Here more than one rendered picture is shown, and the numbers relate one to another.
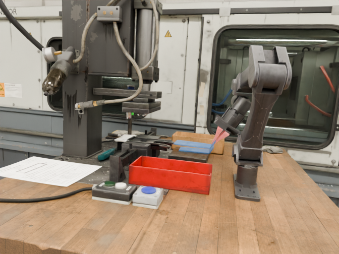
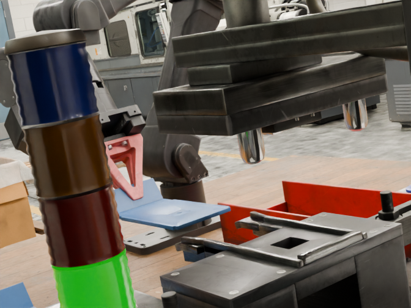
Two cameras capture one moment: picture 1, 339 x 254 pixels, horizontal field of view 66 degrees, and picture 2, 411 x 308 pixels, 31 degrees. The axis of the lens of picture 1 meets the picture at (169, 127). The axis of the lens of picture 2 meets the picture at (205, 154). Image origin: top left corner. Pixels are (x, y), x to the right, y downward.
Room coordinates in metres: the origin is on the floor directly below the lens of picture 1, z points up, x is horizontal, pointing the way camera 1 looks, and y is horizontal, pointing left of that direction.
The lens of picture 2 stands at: (1.53, 0.50, 1.19)
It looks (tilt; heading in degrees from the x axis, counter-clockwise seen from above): 10 degrees down; 224
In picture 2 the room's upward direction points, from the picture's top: 10 degrees counter-clockwise
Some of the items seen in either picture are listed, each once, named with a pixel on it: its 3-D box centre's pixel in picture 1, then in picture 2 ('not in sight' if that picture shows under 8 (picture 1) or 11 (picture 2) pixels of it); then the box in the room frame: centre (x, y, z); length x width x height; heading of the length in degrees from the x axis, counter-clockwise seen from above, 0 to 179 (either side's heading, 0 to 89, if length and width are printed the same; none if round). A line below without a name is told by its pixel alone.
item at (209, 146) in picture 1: (195, 141); (163, 201); (0.98, -0.10, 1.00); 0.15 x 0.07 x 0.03; 78
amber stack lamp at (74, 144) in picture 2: not in sight; (67, 153); (1.31, 0.20, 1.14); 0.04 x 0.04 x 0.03
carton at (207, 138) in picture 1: (198, 142); not in sight; (1.28, -0.15, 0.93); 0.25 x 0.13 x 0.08; 78
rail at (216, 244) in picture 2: (148, 140); (251, 262); (1.06, 0.08, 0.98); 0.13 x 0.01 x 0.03; 78
